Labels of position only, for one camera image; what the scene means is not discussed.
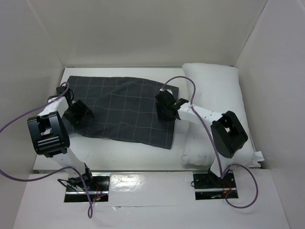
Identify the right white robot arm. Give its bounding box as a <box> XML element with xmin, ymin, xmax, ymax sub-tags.
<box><xmin>155</xmin><ymin>89</ymin><xmax>248</xmax><ymax>187</ymax></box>

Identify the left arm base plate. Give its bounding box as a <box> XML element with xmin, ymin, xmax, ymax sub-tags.
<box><xmin>64</xmin><ymin>173</ymin><xmax>111</xmax><ymax>203</ymax></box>

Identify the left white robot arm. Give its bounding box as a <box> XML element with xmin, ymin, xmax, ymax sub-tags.
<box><xmin>27</xmin><ymin>82</ymin><xmax>94</xmax><ymax>190</ymax></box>

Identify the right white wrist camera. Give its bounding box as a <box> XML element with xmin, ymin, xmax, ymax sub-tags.
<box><xmin>159</xmin><ymin>88</ymin><xmax>173</xmax><ymax>95</ymax></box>

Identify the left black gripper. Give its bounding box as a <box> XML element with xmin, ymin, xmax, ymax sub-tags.
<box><xmin>63</xmin><ymin>100</ymin><xmax>93</xmax><ymax>128</ymax></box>

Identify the dark grey checked pillowcase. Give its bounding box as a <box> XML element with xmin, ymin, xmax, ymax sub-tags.
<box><xmin>63</xmin><ymin>75</ymin><xmax>175</xmax><ymax>149</ymax></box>

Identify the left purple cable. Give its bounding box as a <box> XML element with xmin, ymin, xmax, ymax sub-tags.
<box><xmin>0</xmin><ymin>82</ymin><xmax>105</xmax><ymax>219</ymax></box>

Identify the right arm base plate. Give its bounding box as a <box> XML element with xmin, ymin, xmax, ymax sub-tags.
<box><xmin>190</xmin><ymin>172</ymin><xmax>239</xmax><ymax>200</ymax></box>

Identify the white pillow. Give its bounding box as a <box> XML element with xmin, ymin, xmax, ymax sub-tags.
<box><xmin>181</xmin><ymin>63</ymin><xmax>250</xmax><ymax>166</ymax></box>

